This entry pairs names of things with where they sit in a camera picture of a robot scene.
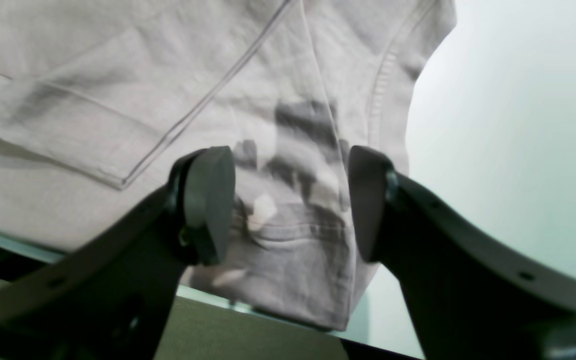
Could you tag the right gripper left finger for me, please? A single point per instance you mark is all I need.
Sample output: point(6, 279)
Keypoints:
point(111, 299)

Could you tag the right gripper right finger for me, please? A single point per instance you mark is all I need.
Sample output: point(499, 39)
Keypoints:
point(469, 296)

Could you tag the pink T-shirt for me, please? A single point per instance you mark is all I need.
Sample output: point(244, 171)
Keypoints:
point(98, 99)

